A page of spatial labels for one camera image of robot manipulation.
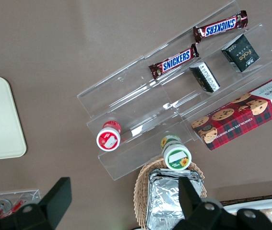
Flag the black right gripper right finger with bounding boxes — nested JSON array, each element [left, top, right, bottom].
[[177, 176, 201, 220]]

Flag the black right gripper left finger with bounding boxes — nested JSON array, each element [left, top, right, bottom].
[[38, 177, 72, 230]]

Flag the oval light wicker basket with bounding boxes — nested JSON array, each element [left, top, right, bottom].
[[133, 158, 208, 228]]

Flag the stacked aluminium foil containers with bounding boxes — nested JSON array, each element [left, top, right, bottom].
[[146, 168, 205, 230]]

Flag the clear acrylic bottle rack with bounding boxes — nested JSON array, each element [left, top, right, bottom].
[[0, 189, 42, 216]]

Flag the green lid white cup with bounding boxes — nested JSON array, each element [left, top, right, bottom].
[[160, 135, 192, 171]]

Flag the white rectangular snack bin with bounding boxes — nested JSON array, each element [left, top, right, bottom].
[[222, 196, 272, 218]]

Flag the red lid white cup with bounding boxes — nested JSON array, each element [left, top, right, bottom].
[[95, 120, 122, 151]]

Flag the clear bag of crackers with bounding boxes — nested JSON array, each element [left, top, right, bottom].
[[262, 208, 272, 226]]

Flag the red tartan cookie box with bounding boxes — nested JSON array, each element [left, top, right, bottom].
[[190, 73, 272, 151]]

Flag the clear acrylic step shelf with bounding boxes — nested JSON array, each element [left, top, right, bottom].
[[76, 0, 272, 182]]

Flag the black box with white label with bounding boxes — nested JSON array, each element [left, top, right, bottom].
[[189, 61, 221, 93]]

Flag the Snickers chocolate bar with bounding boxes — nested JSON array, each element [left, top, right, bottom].
[[192, 10, 249, 44], [148, 43, 200, 80]]

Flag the small black Face box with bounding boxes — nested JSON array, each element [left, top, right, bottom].
[[221, 33, 260, 73]]

